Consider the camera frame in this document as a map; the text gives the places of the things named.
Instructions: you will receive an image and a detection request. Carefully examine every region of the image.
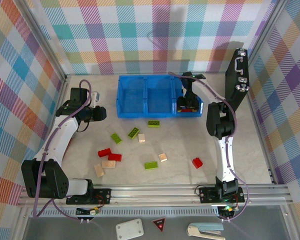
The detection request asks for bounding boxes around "long cream lego brick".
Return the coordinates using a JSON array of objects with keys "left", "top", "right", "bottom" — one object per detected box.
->
[
  {"left": 101, "top": 160, "right": 117, "bottom": 170},
  {"left": 93, "top": 163, "right": 105, "bottom": 178}
]

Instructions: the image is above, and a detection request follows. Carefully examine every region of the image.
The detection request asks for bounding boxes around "blue three-compartment bin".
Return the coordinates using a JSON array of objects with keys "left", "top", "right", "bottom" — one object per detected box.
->
[{"left": 116, "top": 74, "right": 205, "bottom": 119}]

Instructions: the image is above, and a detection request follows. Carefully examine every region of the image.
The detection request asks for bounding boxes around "black briefcase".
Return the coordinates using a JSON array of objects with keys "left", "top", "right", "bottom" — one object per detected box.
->
[{"left": 224, "top": 48, "right": 251, "bottom": 112}]

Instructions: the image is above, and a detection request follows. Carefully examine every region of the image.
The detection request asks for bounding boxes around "small controller board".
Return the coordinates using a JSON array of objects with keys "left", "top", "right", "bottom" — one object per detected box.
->
[
  {"left": 76, "top": 206, "right": 101, "bottom": 216},
  {"left": 218, "top": 204, "right": 237, "bottom": 218}
]

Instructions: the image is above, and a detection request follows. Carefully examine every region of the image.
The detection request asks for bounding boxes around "slotted metal strip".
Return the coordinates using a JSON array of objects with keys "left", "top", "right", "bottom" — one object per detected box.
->
[{"left": 29, "top": 208, "right": 220, "bottom": 218}]

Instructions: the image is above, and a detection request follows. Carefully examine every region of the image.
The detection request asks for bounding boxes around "red black triangle sign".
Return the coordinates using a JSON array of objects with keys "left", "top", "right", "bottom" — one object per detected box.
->
[{"left": 151, "top": 217, "right": 167, "bottom": 233}]

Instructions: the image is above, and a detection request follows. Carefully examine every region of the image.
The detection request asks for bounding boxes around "white rectangular plate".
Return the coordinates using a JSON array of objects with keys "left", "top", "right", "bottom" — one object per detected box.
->
[{"left": 115, "top": 218, "right": 145, "bottom": 240}]

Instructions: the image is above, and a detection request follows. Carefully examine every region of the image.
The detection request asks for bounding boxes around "light blue stapler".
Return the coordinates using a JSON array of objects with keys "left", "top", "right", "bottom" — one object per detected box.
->
[{"left": 186, "top": 222, "right": 226, "bottom": 240}]

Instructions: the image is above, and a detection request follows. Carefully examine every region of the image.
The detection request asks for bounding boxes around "aluminium frame post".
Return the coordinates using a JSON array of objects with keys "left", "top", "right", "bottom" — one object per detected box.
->
[
  {"left": 246, "top": 0, "right": 292, "bottom": 186},
  {"left": 16, "top": 0, "right": 71, "bottom": 187}
]

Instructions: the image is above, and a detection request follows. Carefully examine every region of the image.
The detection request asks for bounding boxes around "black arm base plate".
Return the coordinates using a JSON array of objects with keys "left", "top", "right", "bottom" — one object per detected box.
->
[
  {"left": 66, "top": 188, "right": 112, "bottom": 206},
  {"left": 199, "top": 186, "right": 246, "bottom": 204}
]

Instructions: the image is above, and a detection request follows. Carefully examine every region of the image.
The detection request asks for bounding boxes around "aluminium mounting rail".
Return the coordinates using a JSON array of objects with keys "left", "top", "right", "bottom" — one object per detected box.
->
[{"left": 17, "top": 183, "right": 293, "bottom": 208}]

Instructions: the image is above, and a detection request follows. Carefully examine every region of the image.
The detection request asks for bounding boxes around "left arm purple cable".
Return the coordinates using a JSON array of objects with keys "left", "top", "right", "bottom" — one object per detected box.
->
[{"left": 32, "top": 79, "right": 93, "bottom": 223}]

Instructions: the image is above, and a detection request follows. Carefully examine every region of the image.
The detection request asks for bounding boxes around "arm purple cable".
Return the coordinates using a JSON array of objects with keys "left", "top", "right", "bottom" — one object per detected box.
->
[
  {"left": 32, "top": 79, "right": 93, "bottom": 223},
  {"left": 167, "top": 71, "right": 251, "bottom": 223}
]

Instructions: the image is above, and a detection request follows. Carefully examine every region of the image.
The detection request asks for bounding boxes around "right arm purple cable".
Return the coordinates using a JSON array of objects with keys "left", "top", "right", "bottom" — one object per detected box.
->
[{"left": 167, "top": 71, "right": 251, "bottom": 223}]

